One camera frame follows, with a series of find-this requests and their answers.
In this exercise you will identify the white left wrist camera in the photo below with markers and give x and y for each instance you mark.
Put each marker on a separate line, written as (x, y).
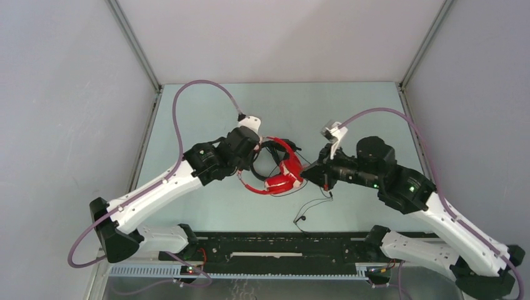
(251, 122)

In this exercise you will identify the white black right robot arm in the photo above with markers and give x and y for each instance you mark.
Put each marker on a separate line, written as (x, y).
(479, 266)

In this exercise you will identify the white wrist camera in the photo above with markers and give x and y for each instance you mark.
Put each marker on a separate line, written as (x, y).
(251, 122)
(334, 132)

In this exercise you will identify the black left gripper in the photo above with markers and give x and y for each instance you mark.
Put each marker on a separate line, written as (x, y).
(246, 164)

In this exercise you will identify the red white headphones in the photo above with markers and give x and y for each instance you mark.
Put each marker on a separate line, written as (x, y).
(290, 168)

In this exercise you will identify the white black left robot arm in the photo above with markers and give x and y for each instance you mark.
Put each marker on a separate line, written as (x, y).
(118, 220)

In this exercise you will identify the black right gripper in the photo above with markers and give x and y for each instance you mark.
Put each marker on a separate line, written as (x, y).
(317, 174)

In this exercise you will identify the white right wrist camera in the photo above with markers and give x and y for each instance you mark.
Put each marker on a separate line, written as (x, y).
(334, 132)

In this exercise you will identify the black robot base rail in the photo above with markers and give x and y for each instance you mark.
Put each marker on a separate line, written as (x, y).
(266, 255)

